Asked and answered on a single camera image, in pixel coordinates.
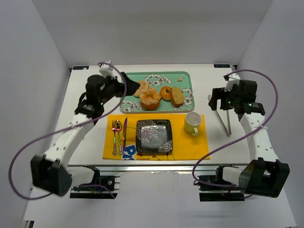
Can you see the iridescent fork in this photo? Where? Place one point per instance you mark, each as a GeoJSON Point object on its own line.
{"type": "Point", "coordinates": [114, 128]}

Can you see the left blue table label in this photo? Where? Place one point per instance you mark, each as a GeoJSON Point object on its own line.
{"type": "Point", "coordinates": [80, 68]}

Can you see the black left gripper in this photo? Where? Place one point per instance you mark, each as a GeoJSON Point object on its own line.
{"type": "Point", "coordinates": [122, 85]}

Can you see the iridescent spoon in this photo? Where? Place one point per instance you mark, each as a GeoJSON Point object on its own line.
{"type": "Point", "coordinates": [118, 129]}

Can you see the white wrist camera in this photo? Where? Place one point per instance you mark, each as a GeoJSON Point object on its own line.
{"type": "Point", "coordinates": [231, 79]}
{"type": "Point", "coordinates": [106, 69]}

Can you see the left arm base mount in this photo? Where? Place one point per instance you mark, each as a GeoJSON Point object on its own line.
{"type": "Point", "coordinates": [89, 182]}

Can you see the sugared twisted ring bread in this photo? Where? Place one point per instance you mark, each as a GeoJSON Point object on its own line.
{"type": "Point", "coordinates": [150, 99]}

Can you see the yellow cartoon placemat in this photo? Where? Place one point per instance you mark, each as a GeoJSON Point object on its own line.
{"type": "Point", "coordinates": [185, 145]}

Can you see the plain pale bagel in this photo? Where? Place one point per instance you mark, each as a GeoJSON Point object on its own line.
{"type": "Point", "coordinates": [143, 85]}

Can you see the small glazed orange donut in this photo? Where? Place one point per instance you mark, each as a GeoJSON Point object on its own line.
{"type": "Point", "coordinates": [165, 93]}

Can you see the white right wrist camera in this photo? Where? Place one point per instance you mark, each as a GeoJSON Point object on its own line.
{"type": "Point", "coordinates": [231, 79]}

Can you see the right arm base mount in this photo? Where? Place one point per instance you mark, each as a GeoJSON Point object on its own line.
{"type": "Point", "coordinates": [211, 188]}

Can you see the iridescent knife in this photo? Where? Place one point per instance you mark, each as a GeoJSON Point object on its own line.
{"type": "Point", "coordinates": [124, 134]}

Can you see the brown bread loaf slice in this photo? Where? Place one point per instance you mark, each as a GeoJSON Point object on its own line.
{"type": "Point", "coordinates": [177, 96]}

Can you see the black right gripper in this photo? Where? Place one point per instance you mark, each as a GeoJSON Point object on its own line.
{"type": "Point", "coordinates": [223, 100]}

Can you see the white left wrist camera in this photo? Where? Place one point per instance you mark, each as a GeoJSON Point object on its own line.
{"type": "Point", "coordinates": [106, 69]}

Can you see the right blue table label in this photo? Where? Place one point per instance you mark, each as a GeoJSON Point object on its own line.
{"type": "Point", "coordinates": [221, 65]}

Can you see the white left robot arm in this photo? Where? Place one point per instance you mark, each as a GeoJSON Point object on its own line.
{"type": "Point", "coordinates": [50, 171]}

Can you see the black floral square plate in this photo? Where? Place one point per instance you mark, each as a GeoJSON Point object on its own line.
{"type": "Point", "coordinates": [154, 136]}

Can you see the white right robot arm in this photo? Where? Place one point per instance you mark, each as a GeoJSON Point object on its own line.
{"type": "Point", "coordinates": [265, 175]}

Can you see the blue table label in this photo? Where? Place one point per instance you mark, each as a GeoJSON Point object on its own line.
{"type": "Point", "coordinates": [221, 65]}
{"type": "Point", "coordinates": [80, 68]}

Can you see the pale yellow mug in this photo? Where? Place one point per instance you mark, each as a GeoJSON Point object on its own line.
{"type": "Point", "coordinates": [192, 122]}

